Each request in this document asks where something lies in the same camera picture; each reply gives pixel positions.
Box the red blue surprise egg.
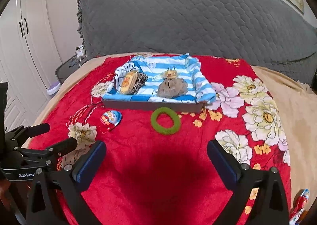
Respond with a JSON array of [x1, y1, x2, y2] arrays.
[[99, 110, 122, 133]]

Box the orange rice cracker packet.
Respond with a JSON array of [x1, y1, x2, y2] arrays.
[[120, 71, 138, 95]]

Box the green fuzzy hair scrunchie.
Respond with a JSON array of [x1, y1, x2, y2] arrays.
[[150, 107, 181, 135]]

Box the yellow snack packet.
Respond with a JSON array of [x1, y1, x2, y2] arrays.
[[161, 70, 178, 80]]

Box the lilac white bin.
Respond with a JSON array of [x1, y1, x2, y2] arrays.
[[47, 81, 61, 96]]

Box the white wardrobe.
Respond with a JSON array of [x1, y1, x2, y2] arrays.
[[1, 0, 62, 130]]

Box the dark bedside table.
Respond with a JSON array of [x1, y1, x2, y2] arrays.
[[55, 54, 88, 84]]

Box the red floral blanket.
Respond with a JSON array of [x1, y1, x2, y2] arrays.
[[27, 54, 292, 225]]

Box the leopard print scrunchie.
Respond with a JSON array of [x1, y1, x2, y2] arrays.
[[131, 73, 148, 95]]

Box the grey brown mesh bag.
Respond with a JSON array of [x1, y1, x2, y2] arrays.
[[157, 78, 188, 98]]

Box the grey tray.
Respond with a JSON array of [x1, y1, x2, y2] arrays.
[[102, 100, 204, 113]]

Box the blue white striped cloth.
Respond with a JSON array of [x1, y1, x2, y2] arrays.
[[102, 54, 216, 104]]

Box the grey quilted headboard cover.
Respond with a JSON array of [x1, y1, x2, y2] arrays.
[[77, 0, 316, 84]]

